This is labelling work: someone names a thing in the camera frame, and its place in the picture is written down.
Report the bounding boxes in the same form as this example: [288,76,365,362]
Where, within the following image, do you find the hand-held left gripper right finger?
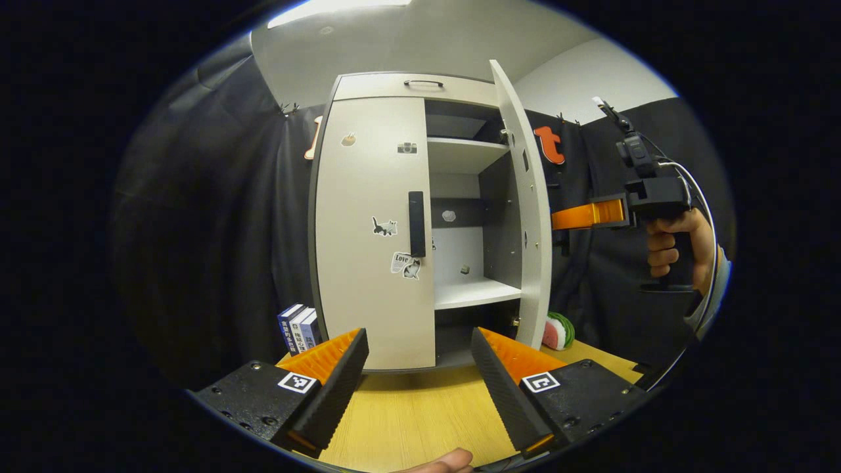
[470,327,651,455]

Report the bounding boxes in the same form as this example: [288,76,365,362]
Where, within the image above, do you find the ceiling light panel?
[266,0,416,29]

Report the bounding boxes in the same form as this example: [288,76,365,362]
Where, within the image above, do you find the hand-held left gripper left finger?
[191,327,371,459]

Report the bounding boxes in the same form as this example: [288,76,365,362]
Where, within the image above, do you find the watermelon slice toy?
[541,311,576,351]

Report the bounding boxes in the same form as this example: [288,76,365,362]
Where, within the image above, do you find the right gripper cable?
[647,156,719,392]

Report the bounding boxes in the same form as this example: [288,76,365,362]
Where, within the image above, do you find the white and blue book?
[290,307,315,353]

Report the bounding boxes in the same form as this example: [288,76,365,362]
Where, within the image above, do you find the beige double-door shoe cabinet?
[307,71,528,375]

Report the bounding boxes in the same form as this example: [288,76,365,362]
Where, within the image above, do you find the beige cabinet door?
[489,59,570,349]
[314,97,438,372]

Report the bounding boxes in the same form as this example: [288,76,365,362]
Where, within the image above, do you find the dark blue book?
[277,303,305,356]

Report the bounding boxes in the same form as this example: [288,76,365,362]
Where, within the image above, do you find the black backdrop cloth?
[112,33,737,390]

